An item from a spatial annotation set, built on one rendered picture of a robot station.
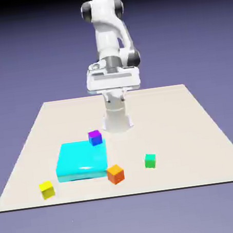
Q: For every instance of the small yellow cube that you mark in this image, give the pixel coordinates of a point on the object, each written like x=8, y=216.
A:
x=47, y=189

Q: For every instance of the small orange cube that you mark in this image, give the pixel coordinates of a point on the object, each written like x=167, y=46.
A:
x=115, y=174

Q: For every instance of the small green cube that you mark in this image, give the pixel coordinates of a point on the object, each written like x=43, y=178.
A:
x=150, y=161

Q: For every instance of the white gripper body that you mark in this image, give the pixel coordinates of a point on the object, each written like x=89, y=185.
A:
x=113, y=82

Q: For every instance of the small purple cube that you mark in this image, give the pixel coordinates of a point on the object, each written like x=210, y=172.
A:
x=95, y=138

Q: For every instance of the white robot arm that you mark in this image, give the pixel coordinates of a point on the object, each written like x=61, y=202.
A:
x=104, y=22

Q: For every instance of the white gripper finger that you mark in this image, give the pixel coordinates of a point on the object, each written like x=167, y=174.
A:
x=122, y=96
x=107, y=98

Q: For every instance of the large cyan box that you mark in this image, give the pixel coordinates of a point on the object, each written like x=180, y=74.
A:
x=81, y=160

